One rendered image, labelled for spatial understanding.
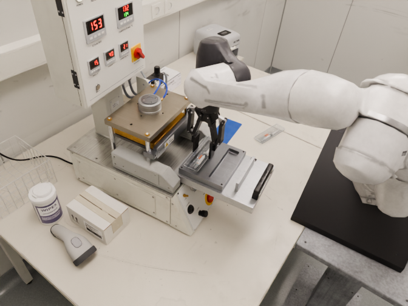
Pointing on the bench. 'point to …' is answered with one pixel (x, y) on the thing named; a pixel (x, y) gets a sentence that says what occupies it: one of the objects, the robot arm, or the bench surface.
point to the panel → (195, 197)
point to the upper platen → (153, 139)
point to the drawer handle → (262, 181)
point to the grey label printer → (234, 38)
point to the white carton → (173, 80)
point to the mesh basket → (25, 173)
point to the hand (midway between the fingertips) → (203, 146)
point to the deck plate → (180, 145)
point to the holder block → (217, 167)
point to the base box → (132, 193)
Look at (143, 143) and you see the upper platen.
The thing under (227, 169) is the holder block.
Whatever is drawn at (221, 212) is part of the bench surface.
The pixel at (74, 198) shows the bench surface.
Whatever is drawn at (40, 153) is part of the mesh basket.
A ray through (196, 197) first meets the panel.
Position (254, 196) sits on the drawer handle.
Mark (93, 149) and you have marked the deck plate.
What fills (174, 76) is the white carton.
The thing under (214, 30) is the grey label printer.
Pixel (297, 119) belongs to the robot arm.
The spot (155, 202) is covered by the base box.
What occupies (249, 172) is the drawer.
